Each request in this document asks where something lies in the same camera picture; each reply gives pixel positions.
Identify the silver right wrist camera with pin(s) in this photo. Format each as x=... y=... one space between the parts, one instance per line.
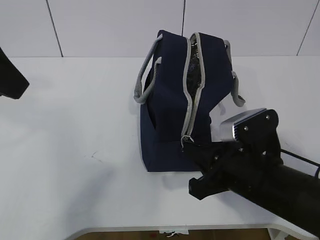
x=230 y=128

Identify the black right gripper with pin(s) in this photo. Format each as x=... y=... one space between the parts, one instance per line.
x=236 y=164

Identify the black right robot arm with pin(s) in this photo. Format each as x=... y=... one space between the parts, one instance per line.
x=288 y=193

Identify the white tape piece under table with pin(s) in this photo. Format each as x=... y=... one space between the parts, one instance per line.
x=169 y=232

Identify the navy blue lunch bag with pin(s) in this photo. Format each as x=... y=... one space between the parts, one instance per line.
x=181 y=80

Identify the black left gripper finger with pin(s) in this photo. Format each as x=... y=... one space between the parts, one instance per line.
x=12 y=83

